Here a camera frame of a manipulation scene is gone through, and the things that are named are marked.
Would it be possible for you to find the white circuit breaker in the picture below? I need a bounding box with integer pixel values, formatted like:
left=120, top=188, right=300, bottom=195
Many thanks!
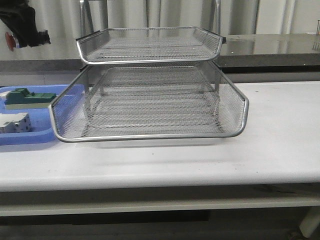
left=0, top=112, right=32, bottom=134

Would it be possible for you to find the silver metal rack frame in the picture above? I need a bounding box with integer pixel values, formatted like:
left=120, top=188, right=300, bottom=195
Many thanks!
left=79, top=0, right=227, bottom=118

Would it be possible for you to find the white table leg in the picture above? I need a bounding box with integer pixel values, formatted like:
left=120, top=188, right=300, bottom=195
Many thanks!
left=299, top=206, right=320, bottom=238

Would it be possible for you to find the blue plastic tray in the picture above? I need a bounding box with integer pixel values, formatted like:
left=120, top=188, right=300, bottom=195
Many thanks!
left=0, top=84, right=67, bottom=146

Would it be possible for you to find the red emergency stop button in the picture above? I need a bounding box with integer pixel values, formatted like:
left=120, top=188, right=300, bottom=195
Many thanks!
left=5, top=32, right=21, bottom=52

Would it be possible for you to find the dark grey counter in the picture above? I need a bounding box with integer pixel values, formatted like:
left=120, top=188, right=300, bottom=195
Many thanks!
left=0, top=33, right=320, bottom=87

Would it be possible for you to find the green electrical module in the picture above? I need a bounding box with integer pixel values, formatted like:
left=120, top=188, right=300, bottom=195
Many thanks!
left=0, top=87, right=57, bottom=110

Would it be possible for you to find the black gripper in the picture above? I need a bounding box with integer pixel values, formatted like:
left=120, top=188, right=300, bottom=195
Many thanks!
left=0, top=0, right=51, bottom=48

